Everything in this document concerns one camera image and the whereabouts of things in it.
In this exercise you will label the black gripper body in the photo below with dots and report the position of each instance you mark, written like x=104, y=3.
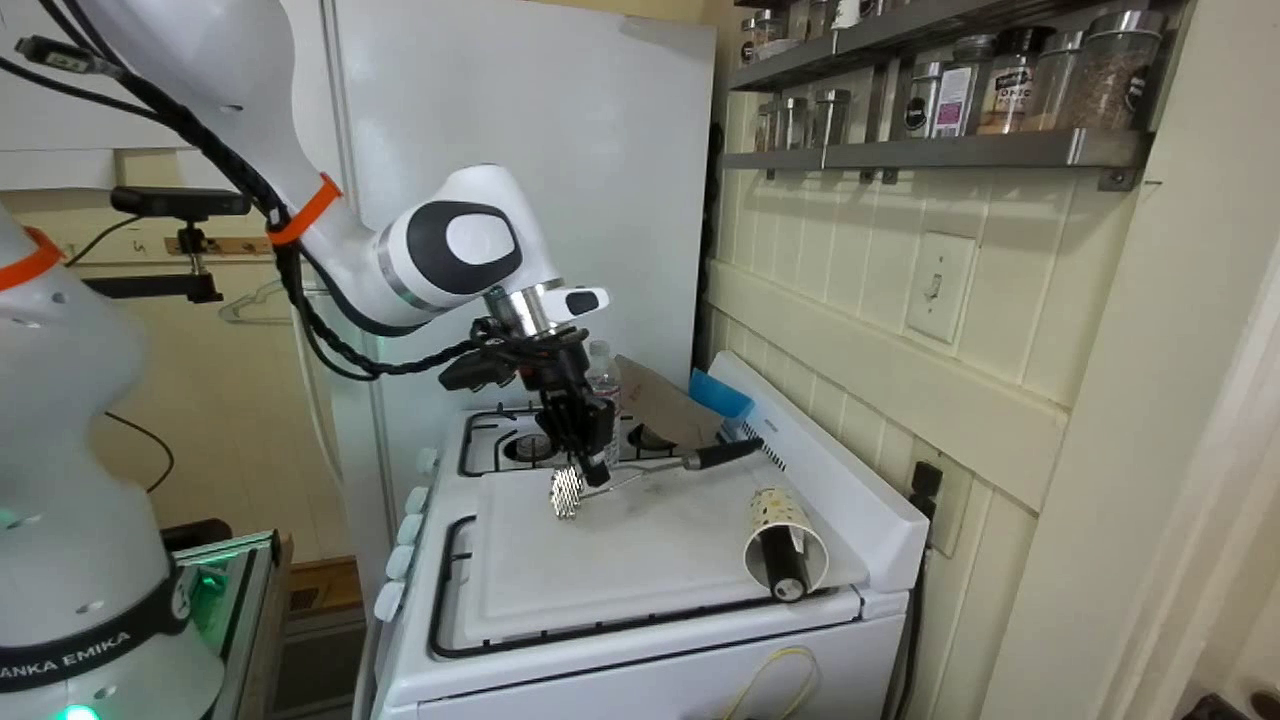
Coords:
x=574, y=394

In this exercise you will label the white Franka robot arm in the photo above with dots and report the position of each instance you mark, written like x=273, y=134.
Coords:
x=455, y=244

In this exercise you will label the white plastic cutting board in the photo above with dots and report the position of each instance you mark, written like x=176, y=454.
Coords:
x=664, y=575

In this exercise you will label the speckled paper cup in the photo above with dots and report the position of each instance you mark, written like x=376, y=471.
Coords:
x=780, y=505

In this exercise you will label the white gas stove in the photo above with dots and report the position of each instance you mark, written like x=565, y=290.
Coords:
x=640, y=683

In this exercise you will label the white refrigerator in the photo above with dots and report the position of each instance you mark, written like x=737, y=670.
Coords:
x=532, y=83

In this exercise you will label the metal robot cart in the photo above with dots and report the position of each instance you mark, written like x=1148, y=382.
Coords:
x=242, y=584

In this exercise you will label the white labelled spice jar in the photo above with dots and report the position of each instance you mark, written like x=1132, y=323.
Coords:
x=955, y=101

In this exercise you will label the dark spice jar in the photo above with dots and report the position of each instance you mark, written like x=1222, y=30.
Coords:
x=1017, y=87

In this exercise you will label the large glass spice jar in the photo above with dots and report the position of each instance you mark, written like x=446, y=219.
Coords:
x=1112, y=74

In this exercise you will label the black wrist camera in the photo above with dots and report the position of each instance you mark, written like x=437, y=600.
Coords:
x=482, y=367

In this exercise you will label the wall outlet with black plug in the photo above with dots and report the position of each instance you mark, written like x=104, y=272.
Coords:
x=927, y=480

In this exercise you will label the cream wall light switch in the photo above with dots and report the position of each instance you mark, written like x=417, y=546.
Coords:
x=942, y=286

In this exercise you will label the metal wall spice rack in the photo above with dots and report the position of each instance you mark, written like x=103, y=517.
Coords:
x=934, y=148

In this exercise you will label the black camera on stand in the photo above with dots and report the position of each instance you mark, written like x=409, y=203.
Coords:
x=180, y=203

